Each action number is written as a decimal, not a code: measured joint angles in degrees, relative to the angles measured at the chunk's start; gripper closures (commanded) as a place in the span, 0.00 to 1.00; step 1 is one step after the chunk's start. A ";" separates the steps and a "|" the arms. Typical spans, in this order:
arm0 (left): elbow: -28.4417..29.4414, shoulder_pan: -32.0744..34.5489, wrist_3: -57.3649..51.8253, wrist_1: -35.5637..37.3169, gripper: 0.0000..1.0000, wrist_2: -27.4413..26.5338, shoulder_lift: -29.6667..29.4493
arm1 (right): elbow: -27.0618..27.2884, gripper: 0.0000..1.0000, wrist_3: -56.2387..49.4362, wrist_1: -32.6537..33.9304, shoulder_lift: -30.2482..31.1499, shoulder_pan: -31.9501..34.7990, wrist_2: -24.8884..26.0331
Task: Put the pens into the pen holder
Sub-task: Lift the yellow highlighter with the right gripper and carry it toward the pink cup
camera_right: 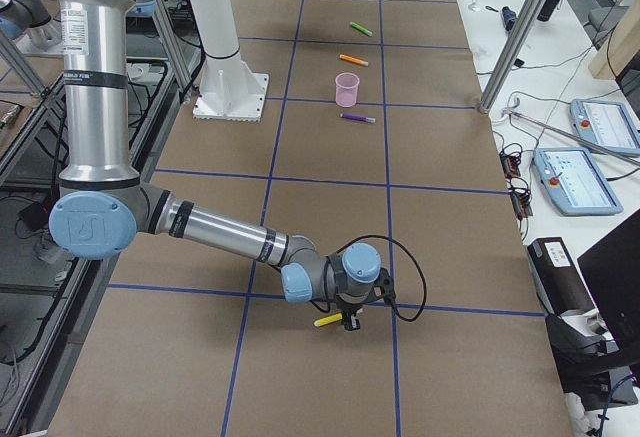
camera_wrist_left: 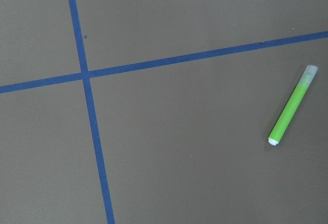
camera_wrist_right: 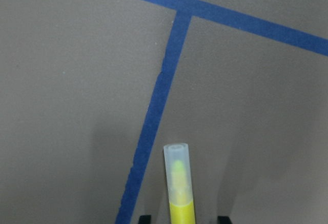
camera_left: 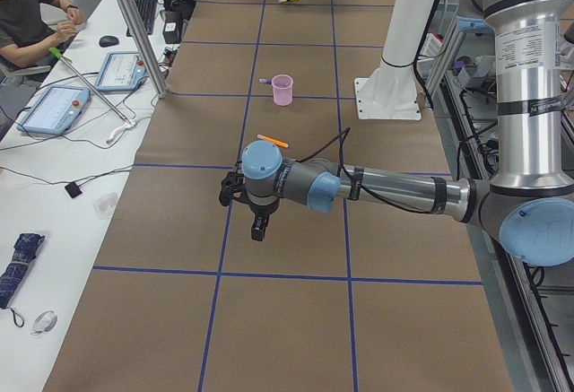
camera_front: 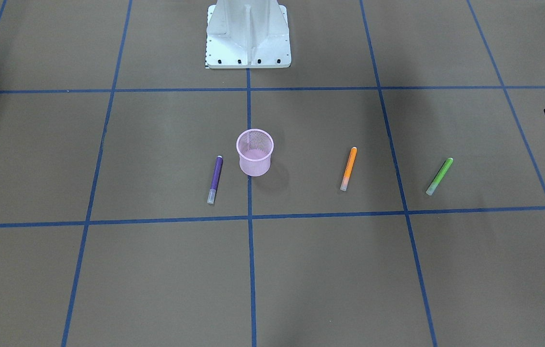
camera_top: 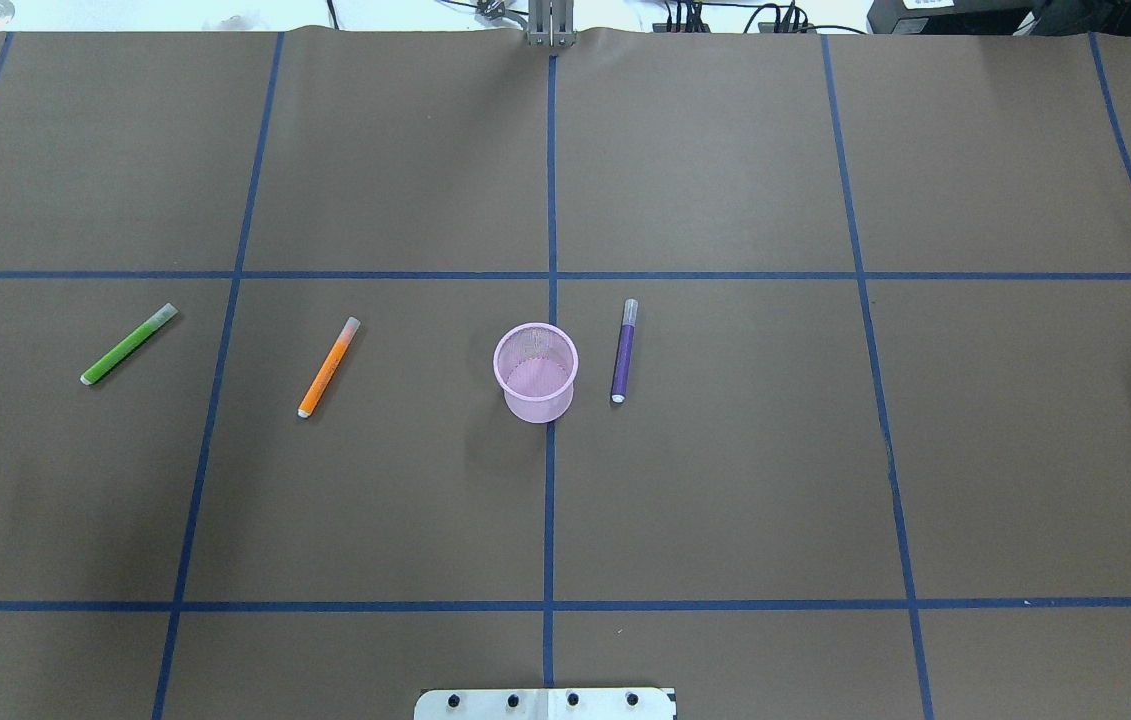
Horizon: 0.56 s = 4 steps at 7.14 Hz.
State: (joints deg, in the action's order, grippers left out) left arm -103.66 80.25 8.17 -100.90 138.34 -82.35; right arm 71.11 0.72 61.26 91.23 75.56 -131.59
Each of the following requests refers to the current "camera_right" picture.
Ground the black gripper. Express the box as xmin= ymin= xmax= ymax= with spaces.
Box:
xmin=334 ymin=268 xmax=395 ymax=331

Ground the yellow highlighter pen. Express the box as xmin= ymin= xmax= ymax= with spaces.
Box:
xmin=313 ymin=313 xmax=342 ymax=328

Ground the purple highlighter pen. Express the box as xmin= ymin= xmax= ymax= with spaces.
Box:
xmin=340 ymin=112 xmax=376 ymax=124

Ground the orange highlighter pen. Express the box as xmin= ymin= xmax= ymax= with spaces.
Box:
xmin=338 ymin=54 xmax=369 ymax=67

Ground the green highlighter pen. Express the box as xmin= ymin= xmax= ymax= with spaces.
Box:
xmin=349 ymin=21 xmax=373 ymax=37

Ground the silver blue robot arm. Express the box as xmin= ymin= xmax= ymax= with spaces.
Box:
xmin=49 ymin=0 xmax=395 ymax=331

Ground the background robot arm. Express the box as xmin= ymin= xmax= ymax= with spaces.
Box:
xmin=1 ymin=0 xmax=62 ymax=50

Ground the pink mesh pen holder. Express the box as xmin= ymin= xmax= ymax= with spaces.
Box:
xmin=335 ymin=72 xmax=360 ymax=108

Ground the black brown box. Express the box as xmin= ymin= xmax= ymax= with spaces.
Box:
xmin=527 ymin=237 xmax=595 ymax=317

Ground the small circuit board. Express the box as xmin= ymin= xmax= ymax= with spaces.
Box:
xmin=499 ymin=153 xmax=521 ymax=179

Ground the near teach pendant tablet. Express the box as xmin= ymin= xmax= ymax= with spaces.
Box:
xmin=533 ymin=147 xmax=623 ymax=216

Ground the teach pendant tablet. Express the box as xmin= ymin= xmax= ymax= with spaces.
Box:
xmin=570 ymin=99 xmax=639 ymax=157
xmin=533 ymin=147 xmax=623 ymax=216

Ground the black monitor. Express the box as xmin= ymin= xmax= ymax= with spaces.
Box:
xmin=578 ymin=211 xmax=640 ymax=347

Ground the far teach pendant tablet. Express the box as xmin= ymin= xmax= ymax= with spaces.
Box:
xmin=570 ymin=99 xmax=639 ymax=157

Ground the dark blue small object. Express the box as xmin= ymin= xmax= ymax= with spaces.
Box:
xmin=501 ymin=6 xmax=517 ymax=33

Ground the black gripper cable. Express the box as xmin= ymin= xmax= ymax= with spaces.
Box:
xmin=310 ymin=235 xmax=428 ymax=322

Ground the white pedestal column base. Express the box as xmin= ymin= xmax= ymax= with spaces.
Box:
xmin=190 ymin=0 xmax=269 ymax=122

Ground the aluminium frame post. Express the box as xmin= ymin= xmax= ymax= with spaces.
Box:
xmin=477 ymin=0 xmax=545 ymax=114

